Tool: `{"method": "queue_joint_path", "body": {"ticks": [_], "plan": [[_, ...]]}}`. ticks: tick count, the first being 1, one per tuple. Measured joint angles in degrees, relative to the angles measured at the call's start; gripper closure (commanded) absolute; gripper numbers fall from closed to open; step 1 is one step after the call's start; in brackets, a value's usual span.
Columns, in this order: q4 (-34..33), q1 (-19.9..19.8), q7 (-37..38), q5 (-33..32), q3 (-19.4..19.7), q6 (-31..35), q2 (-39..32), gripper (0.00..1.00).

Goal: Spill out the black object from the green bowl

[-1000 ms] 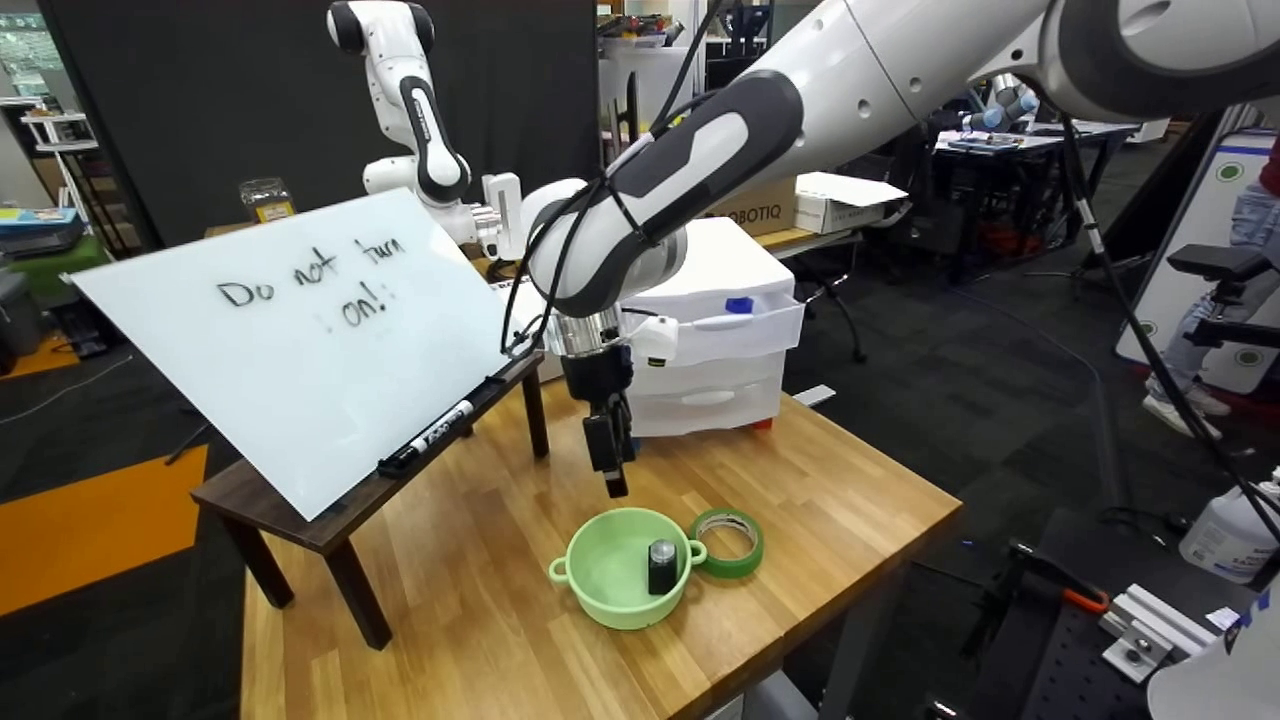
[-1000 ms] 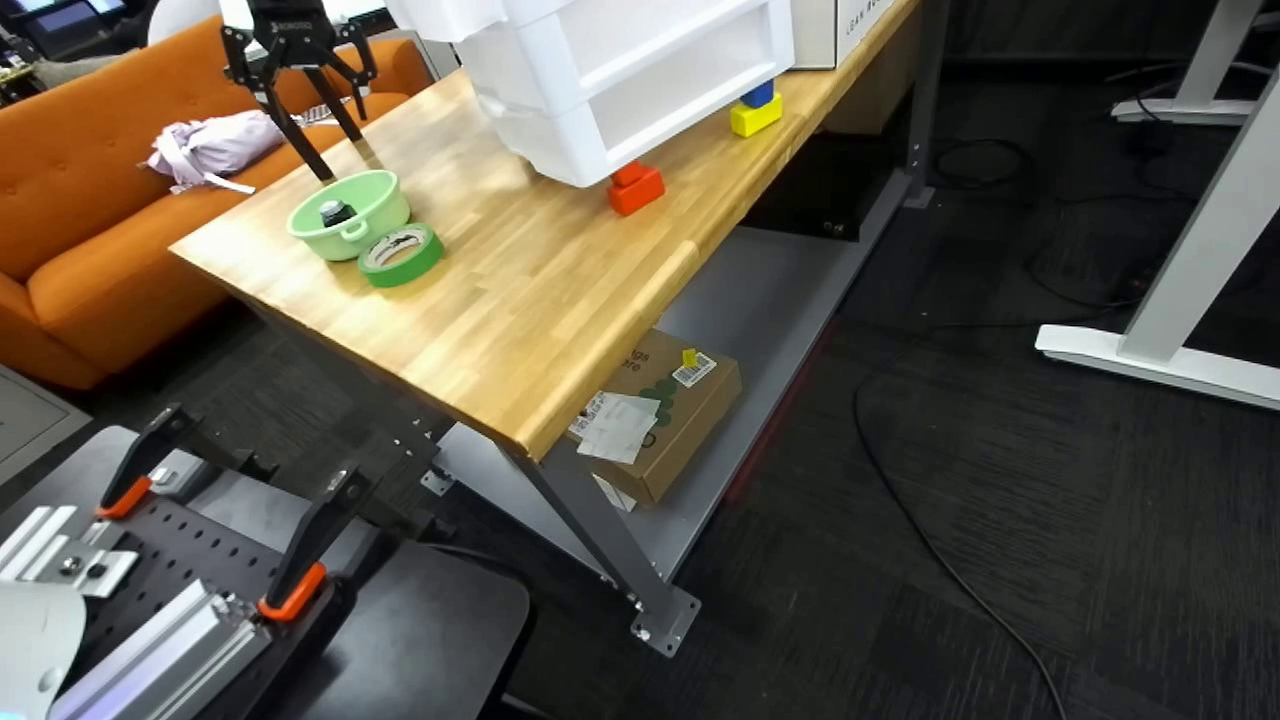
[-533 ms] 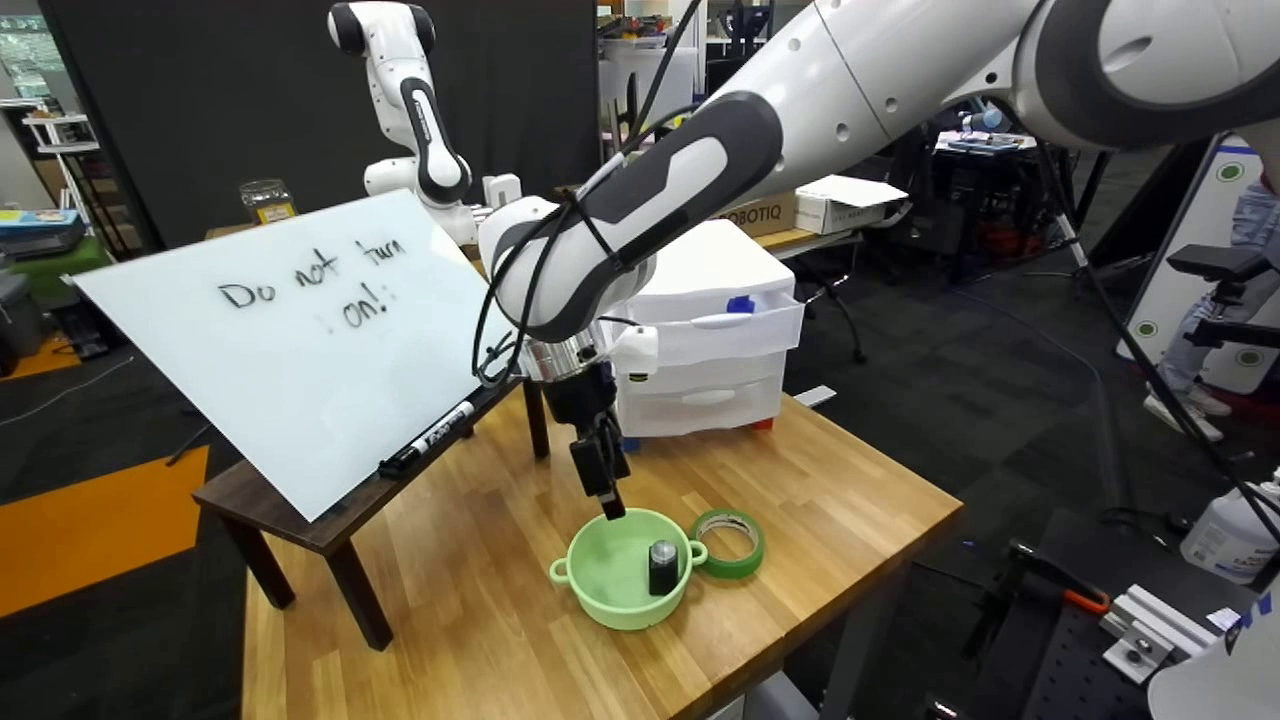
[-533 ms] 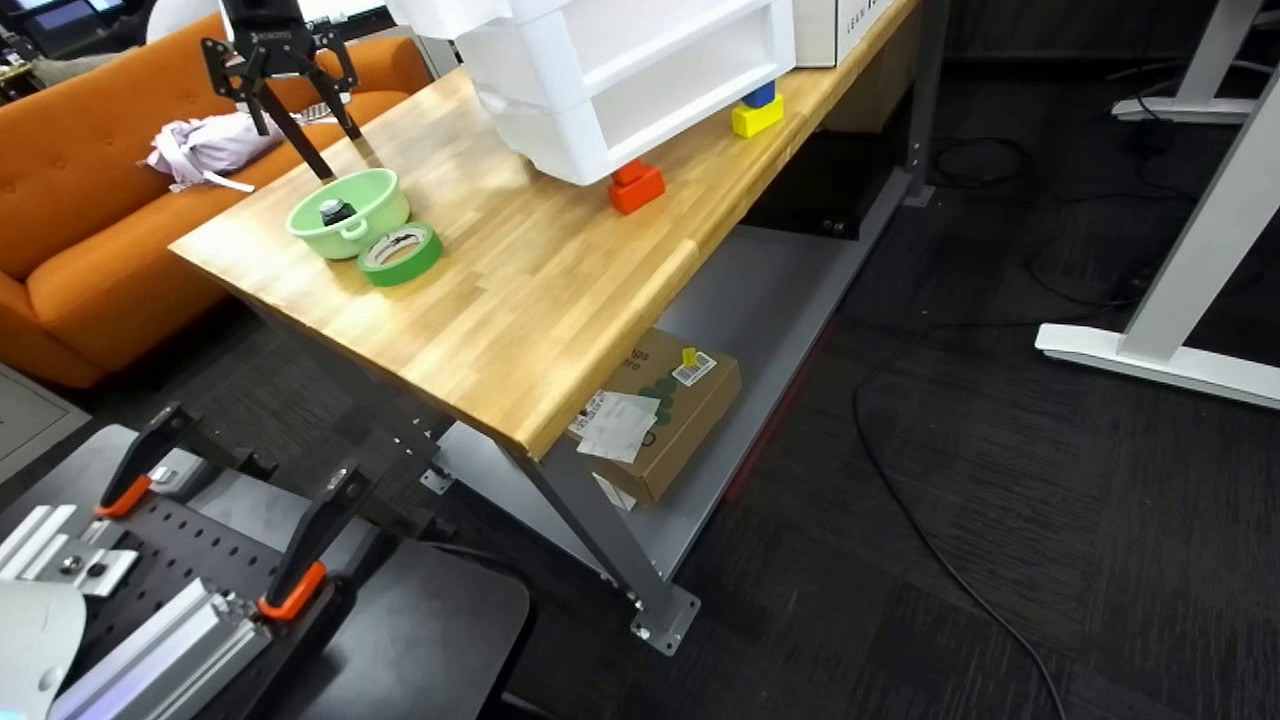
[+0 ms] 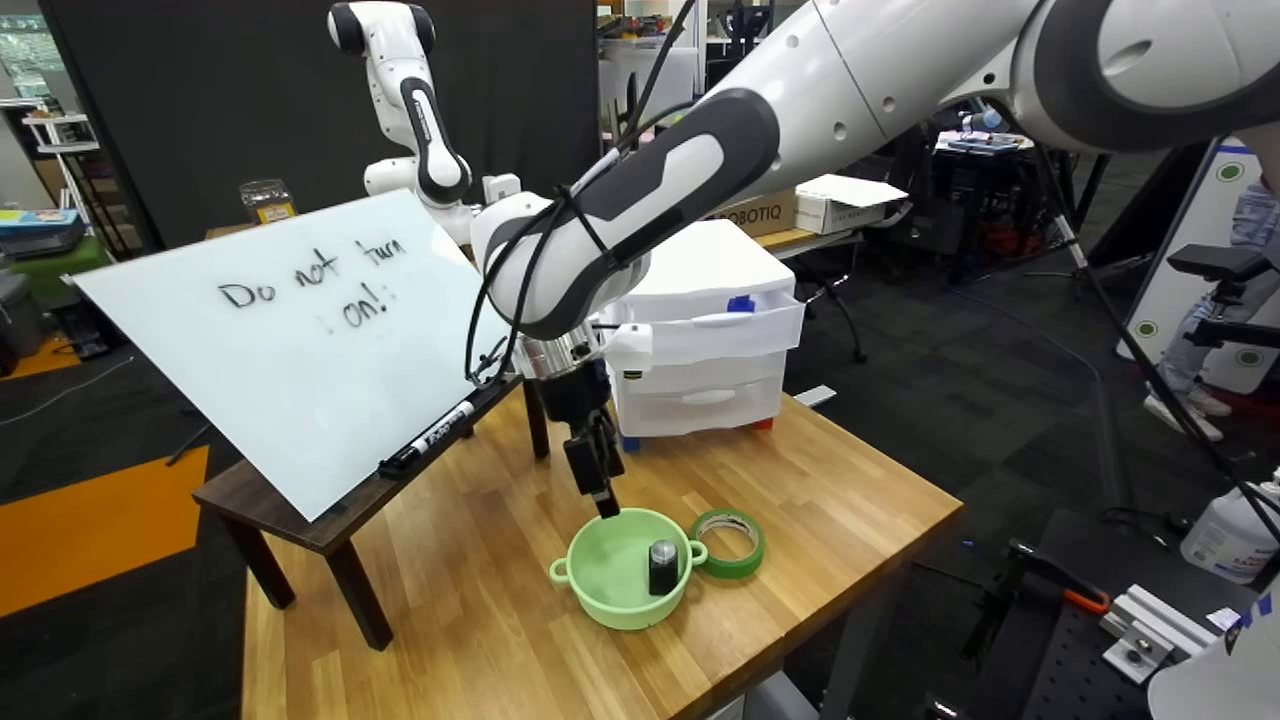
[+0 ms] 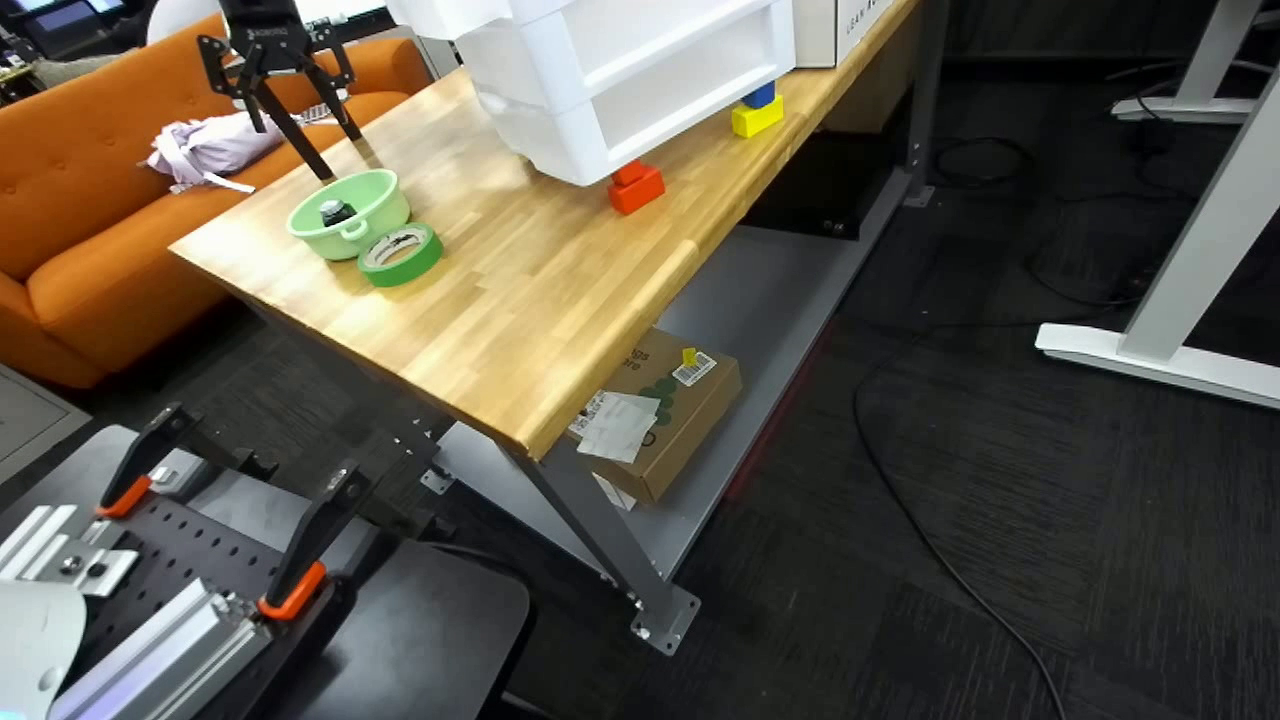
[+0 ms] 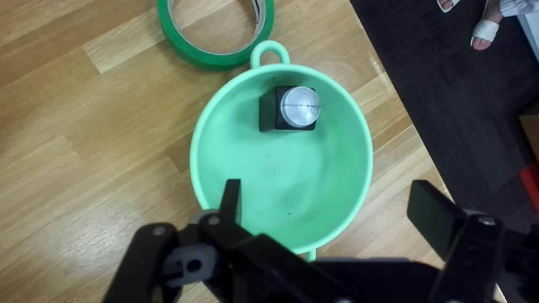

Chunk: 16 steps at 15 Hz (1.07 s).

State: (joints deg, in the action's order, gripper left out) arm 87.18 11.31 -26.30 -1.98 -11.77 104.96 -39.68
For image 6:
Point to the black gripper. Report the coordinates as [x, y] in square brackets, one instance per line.
[275, 31]

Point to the small black object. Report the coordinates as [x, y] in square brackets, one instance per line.
[339, 215]

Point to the light green plastic bowl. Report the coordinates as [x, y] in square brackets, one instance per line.
[375, 204]

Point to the small dark wooden table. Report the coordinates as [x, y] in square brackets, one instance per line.
[298, 135]

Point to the pale pink cloth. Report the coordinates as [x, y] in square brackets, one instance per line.
[212, 144]

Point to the white chair back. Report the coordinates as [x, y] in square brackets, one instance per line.
[182, 16]

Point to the dark computer monitor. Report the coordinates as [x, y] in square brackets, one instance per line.
[74, 21]

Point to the orange sofa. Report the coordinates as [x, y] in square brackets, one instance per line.
[94, 173]

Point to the green tape roll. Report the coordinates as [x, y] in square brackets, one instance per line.
[401, 272]

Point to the white plastic drawer unit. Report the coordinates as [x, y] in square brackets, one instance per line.
[643, 74]

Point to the red toy block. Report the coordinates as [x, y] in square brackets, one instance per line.
[637, 190]

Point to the yellow toy block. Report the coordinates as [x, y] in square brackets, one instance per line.
[759, 127]

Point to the blue toy block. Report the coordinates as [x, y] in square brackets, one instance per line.
[760, 96]

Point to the white paper sheet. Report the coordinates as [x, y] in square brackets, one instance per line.
[618, 430]

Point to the black perforated breadboard plate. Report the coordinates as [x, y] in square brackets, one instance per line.
[187, 554]

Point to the yellow white label sticker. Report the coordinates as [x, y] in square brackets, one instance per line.
[694, 369]

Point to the small silver metal brackets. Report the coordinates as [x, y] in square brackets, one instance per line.
[67, 554]

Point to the brown cardboard box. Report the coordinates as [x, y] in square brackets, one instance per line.
[680, 433]

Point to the black computer case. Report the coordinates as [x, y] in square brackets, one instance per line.
[825, 184]

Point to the white box black print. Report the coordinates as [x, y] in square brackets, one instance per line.
[841, 26]

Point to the wooden workbench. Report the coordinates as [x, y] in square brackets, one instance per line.
[594, 532]

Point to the long aluminium extrusion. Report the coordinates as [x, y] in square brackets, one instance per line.
[162, 662]

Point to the white rounded cover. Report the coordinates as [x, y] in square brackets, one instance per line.
[32, 646]

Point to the black perforated mounting bracket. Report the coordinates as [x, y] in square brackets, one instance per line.
[401, 461]

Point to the white desk leg frame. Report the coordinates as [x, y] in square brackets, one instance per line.
[1221, 61]
[1200, 267]

